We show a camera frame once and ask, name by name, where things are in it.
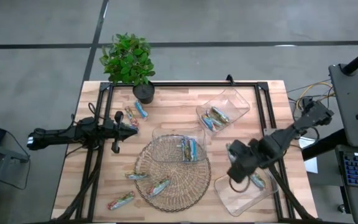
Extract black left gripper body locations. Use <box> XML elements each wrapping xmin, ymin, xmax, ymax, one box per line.
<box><xmin>99</xmin><ymin>123</ymin><xmax>126</xmax><ymax>154</ymax></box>

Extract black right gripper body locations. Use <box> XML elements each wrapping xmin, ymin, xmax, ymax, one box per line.
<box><xmin>228</xmin><ymin>139</ymin><xmax>262</xmax><ymax>167</ymax></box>

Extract red green granola bar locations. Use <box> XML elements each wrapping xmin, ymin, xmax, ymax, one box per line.
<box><xmin>107</xmin><ymin>190</ymin><xmax>135</xmax><ymax>211</ymax></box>
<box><xmin>124</xmin><ymin>106</ymin><xmax>140</xmax><ymax>128</ymax></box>
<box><xmin>249</xmin><ymin>172</ymin><xmax>266</xmax><ymax>190</ymax></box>

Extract clear plastic bin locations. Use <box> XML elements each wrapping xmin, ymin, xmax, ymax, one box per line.
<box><xmin>195</xmin><ymin>87</ymin><xmax>251</xmax><ymax>134</ymax></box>
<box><xmin>151</xmin><ymin>125</ymin><xmax>208</xmax><ymax>165</ymax></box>
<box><xmin>213</xmin><ymin>167</ymin><xmax>278</xmax><ymax>218</ymax></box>

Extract silver green granola bar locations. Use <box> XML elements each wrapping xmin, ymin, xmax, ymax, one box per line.
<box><xmin>206</xmin><ymin>111</ymin><xmax>224</xmax><ymax>128</ymax></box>
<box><xmin>211</xmin><ymin>106</ymin><xmax>231</xmax><ymax>124</ymax></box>

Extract green blue granola bar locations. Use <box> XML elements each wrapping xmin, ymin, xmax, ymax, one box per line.
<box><xmin>124</xmin><ymin>170</ymin><xmax>150</xmax><ymax>181</ymax></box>
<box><xmin>147</xmin><ymin>177</ymin><xmax>172</xmax><ymax>198</ymax></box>

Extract round woven placemat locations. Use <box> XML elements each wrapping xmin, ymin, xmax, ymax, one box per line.
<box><xmin>134</xmin><ymin>133</ymin><xmax>213</xmax><ymax>213</ymax></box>

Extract green potted plant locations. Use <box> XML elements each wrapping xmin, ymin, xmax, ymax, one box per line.
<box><xmin>99</xmin><ymin>32</ymin><xmax>157</xmax><ymax>105</ymax></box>

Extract white paper sheet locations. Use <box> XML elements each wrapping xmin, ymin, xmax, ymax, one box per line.
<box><xmin>298</xmin><ymin>136</ymin><xmax>319</xmax><ymax>174</ymax></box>

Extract black power adapter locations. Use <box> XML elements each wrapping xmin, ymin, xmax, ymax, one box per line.
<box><xmin>301</xmin><ymin>96</ymin><xmax>315</xmax><ymax>108</ymax></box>

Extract grey equipment cart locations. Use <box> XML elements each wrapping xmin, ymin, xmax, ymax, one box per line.
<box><xmin>301</xmin><ymin>63</ymin><xmax>358</xmax><ymax>224</ymax></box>

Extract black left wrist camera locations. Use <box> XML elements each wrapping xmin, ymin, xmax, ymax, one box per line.
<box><xmin>114</xmin><ymin>110</ymin><xmax>125</xmax><ymax>125</ymax></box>

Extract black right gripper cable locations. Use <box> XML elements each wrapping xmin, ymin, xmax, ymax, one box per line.
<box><xmin>227</xmin><ymin>174</ymin><xmax>252</xmax><ymax>194</ymax></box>

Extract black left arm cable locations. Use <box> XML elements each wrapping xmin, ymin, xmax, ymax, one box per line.
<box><xmin>70</xmin><ymin>101</ymin><xmax>105</xmax><ymax>125</ymax></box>

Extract black metal table frame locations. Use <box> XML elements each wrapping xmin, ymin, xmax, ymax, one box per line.
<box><xmin>53</xmin><ymin>81</ymin><xmax>318</xmax><ymax>223</ymax></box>

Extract yellow cable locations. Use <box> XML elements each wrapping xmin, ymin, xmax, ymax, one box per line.
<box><xmin>295</xmin><ymin>81</ymin><xmax>335</xmax><ymax>108</ymax></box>

